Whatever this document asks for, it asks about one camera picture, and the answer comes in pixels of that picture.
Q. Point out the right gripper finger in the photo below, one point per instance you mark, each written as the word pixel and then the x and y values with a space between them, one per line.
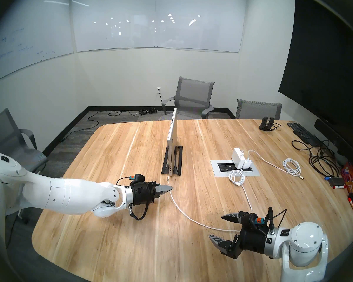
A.
pixel 235 216
pixel 225 246

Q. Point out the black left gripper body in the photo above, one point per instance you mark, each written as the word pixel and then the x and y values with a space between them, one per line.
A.
pixel 142 193

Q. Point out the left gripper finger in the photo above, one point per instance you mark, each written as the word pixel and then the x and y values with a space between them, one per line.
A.
pixel 164 189
pixel 157 185

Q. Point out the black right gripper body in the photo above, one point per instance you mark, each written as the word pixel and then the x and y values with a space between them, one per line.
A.
pixel 251 237

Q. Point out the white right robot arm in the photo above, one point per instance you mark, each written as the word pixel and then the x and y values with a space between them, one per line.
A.
pixel 304 243

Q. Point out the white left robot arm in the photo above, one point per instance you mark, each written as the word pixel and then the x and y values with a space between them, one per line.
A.
pixel 61 196

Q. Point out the silver MacBook laptop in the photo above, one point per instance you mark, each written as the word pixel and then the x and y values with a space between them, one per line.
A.
pixel 172 137

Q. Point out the black controller charging dock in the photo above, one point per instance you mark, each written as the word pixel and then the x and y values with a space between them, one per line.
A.
pixel 266 124

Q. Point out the black vertical laptop stand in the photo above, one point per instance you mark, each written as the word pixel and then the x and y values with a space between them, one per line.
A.
pixel 164 170

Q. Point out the silver table power outlet box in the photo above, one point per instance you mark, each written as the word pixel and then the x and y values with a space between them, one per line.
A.
pixel 214 169

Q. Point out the small white USB charger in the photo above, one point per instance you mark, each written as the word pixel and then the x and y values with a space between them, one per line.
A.
pixel 246 164

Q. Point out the large white power adapter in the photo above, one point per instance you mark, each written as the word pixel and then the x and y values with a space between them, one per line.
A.
pixel 236 158

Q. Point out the grey mesh office chair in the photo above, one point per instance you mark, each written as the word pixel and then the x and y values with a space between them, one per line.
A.
pixel 6 143
pixel 257 109
pixel 194 92

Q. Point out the red whiteboard marker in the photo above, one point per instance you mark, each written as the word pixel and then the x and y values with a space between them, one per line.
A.
pixel 338 187

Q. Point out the orange marker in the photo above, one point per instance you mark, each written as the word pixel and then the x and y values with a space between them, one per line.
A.
pixel 352 205

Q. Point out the black keyboard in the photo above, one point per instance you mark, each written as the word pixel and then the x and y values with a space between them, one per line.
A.
pixel 303 133

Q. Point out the colourful tissue box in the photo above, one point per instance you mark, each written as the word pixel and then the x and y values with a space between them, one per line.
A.
pixel 351 178

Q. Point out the wide glass whiteboard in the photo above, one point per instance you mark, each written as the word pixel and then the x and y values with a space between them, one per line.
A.
pixel 158 23

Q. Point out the large black TV screen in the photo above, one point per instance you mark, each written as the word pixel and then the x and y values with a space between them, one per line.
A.
pixel 332 64

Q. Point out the glass whiteboard with blue writing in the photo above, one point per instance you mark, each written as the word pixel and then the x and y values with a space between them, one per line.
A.
pixel 26 40

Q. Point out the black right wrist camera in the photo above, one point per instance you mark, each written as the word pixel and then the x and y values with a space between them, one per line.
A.
pixel 259 220

